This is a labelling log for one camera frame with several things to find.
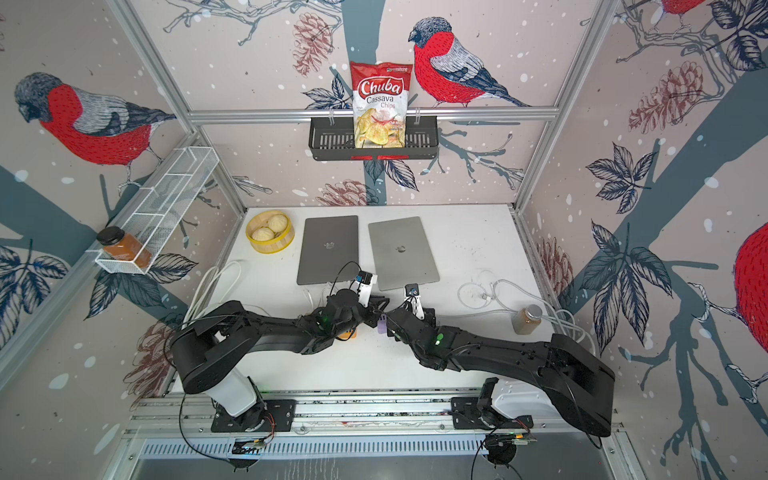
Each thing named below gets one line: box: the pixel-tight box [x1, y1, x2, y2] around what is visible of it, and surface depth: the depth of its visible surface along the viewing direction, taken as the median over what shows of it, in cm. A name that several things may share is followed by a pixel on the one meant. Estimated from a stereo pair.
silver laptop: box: [368, 216, 440, 291], surface depth 111 cm
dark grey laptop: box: [296, 215, 359, 286], surface depth 111 cm
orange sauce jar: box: [96, 226, 152, 268], surface depth 63 cm
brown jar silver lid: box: [511, 304, 543, 335], surface depth 83 cm
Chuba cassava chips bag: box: [350, 61, 413, 149], surface depth 87 cm
